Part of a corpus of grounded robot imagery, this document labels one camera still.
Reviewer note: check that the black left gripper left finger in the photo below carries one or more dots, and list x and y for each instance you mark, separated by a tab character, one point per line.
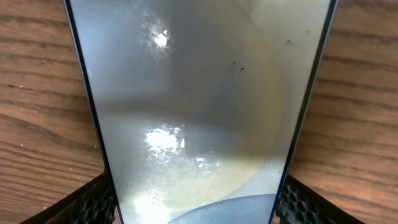
92	203

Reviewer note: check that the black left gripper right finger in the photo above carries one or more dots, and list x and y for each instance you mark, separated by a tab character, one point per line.
298	204

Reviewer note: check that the Samsung Galaxy smartphone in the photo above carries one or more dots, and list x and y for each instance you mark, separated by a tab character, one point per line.
198	104

